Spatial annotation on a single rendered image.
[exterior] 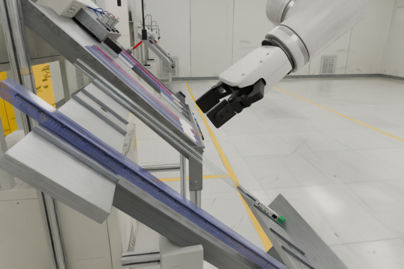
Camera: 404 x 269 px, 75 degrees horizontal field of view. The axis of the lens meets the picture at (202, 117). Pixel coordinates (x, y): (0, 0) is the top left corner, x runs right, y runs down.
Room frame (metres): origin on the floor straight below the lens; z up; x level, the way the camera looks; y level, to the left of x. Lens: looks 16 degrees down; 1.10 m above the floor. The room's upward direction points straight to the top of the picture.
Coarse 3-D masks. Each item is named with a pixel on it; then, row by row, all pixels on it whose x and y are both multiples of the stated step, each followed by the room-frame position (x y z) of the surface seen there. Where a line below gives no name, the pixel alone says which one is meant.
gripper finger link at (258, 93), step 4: (260, 80) 0.41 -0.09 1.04; (256, 84) 0.40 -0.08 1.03; (260, 84) 0.40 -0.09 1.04; (264, 84) 0.41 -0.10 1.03; (256, 88) 0.39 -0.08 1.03; (260, 88) 0.38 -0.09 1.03; (264, 88) 0.40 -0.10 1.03; (252, 92) 0.38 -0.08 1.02; (256, 92) 0.38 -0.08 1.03; (260, 92) 0.38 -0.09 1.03; (248, 96) 0.38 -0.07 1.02; (252, 96) 0.38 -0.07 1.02; (256, 96) 0.38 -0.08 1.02; (260, 96) 0.37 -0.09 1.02; (244, 100) 0.38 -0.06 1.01; (248, 100) 0.38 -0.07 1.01; (252, 100) 0.38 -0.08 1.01; (256, 100) 0.38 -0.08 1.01; (244, 104) 0.39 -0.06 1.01
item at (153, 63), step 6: (144, 6) 6.43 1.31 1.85; (144, 12) 5.85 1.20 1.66; (150, 24) 6.31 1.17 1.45; (150, 36) 6.07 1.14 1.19; (138, 42) 5.72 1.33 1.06; (156, 42) 6.07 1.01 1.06; (126, 48) 5.70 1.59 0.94; (144, 48) 5.70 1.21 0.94; (168, 54) 6.48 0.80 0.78; (144, 60) 6.11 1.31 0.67; (150, 60) 6.11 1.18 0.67; (156, 66) 5.78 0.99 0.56; (156, 72) 5.77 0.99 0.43; (162, 78) 5.75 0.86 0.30; (168, 78) 5.77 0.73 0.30
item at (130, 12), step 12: (108, 0) 4.25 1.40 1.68; (132, 0) 4.40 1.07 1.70; (108, 12) 4.25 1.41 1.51; (120, 12) 4.27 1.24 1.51; (132, 12) 4.40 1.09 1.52; (120, 24) 4.27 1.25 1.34; (132, 24) 4.81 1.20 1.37; (120, 36) 4.27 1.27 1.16; (132, 36) 4.68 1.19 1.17; (156, 48) 4.82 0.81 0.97; (168, 60) 4.73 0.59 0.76; (132, 72) 4.29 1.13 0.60; (168, 72) 5.06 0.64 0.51; (144, 84) 4.31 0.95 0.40; (168, 84) 5.06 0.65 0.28
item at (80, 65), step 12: (84, 72) 0.40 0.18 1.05; (96, 72) 0.41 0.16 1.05; (108, 84) 0.40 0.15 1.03; (120, 96) 0.41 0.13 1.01; (132, 108) 0.41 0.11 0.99; (156, 120) 0.42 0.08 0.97; (168, 132) 0.42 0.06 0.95; (180, 144) 0.43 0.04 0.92; (192, 156) 0.43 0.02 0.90; (216, 168) 0.44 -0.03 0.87; (228, 180) 0.45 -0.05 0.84; (240, 192) 0.45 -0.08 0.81
